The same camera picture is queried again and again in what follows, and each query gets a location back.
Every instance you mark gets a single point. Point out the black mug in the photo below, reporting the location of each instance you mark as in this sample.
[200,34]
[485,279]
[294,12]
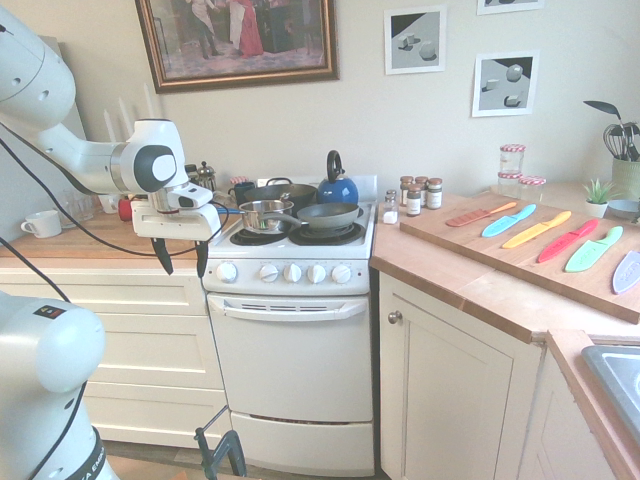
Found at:
[239,194]

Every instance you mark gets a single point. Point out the metal whisk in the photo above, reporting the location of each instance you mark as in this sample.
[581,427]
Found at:
[616,142]

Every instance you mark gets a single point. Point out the small white cup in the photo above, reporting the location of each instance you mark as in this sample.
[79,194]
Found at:
[107,204]

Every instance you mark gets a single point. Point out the cream cabinet door under sink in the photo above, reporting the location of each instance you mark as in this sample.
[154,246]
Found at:
[565,430]

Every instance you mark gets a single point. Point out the glass salt shaker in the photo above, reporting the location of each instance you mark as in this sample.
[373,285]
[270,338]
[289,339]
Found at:
[390,210]

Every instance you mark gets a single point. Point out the cream drawer cabinet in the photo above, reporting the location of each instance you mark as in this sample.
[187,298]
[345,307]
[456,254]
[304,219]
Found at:
[150,350]

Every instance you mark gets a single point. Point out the spice jar brown lid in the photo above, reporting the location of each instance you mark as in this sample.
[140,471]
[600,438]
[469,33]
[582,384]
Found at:
[421,182]
[414,202]
[434,196]
[406,186]

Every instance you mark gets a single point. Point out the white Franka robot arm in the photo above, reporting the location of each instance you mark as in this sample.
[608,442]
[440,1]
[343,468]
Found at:
[55,150]

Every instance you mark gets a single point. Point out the light blue bowl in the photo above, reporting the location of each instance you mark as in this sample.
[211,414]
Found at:
[622,210]

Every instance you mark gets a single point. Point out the cream cabinet door with knob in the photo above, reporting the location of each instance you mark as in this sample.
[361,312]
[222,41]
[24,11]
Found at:
[450,380]

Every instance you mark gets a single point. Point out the black spatula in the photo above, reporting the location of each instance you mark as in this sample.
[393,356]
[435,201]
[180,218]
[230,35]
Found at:
[602,107]

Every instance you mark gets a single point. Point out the large white oven knob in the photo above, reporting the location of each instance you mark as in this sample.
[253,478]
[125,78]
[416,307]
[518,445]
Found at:
[226,271]

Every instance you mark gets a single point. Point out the steel sink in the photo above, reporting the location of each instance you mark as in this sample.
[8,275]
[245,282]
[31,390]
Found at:
[620,375]

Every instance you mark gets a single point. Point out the lavender sheathed knife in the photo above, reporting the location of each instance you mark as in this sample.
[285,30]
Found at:
[629,274]

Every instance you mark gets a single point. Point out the wooden cutting board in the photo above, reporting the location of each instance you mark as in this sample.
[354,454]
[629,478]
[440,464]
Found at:
[465,235]

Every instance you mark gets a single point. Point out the red round object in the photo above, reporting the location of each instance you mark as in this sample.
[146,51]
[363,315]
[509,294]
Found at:
[125,210]

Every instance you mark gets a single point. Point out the orange sheathed knife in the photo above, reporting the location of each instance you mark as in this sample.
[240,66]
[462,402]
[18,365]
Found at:
[472,217]

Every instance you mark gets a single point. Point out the gold framed painting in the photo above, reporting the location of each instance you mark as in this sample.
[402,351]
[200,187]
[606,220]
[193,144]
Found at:
[240,45]

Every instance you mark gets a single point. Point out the red sheathed knife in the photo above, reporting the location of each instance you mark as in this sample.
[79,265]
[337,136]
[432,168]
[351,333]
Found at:
[562,245]

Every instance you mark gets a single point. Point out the dark wok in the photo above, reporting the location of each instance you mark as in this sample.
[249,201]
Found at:
[280,192]

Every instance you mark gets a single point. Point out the white electric stove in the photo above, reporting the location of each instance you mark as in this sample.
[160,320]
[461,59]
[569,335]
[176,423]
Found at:
[295,260]

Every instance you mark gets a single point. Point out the blue sheathed knife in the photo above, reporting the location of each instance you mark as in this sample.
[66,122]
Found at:
[505,224]

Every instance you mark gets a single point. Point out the yellow sheathed knife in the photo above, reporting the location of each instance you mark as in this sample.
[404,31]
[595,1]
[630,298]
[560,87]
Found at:
[532,232]

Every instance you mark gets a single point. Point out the small potted green plant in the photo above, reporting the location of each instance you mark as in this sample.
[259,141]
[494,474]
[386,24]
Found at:
[597,205]

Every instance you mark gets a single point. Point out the white burner knob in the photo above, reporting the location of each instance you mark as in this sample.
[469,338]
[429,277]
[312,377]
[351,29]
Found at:
[292,273]
[341,273]
[268,273]
[316,273]

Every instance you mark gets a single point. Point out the french press coffee maker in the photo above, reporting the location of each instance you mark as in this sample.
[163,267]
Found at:
[206,177]

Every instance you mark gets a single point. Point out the white mug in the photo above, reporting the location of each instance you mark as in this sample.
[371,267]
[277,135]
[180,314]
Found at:
[45,223]

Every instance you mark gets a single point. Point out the pale green utensil holder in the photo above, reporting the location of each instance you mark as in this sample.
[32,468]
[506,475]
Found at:
[626,177]

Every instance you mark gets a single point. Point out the grey shapes art print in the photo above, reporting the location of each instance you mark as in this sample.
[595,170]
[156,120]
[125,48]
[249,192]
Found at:
[510,5]
[506,84]
[415,40]

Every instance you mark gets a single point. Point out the clear drinking glass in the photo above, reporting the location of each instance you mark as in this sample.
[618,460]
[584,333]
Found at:
[80,210]

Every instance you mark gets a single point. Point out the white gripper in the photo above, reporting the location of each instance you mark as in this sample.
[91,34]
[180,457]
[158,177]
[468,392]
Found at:
[172,224]

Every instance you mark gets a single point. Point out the grey frying pan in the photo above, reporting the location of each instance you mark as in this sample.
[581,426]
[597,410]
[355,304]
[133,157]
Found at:
[332,214]

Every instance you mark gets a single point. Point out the steel saucepan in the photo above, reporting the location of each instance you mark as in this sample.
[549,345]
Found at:
[265,215]

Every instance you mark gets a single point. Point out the green sheathed knife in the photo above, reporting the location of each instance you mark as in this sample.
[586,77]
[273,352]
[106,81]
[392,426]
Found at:
[587,255]

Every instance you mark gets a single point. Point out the white oven bottom drawer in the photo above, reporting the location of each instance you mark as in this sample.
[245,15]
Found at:
[310,442]

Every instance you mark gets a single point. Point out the tall glass jar checkered lid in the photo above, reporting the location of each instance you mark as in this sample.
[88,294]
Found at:
[512,160]

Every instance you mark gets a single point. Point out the black clamp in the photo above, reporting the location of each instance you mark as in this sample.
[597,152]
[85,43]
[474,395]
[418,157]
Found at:
[227,455]

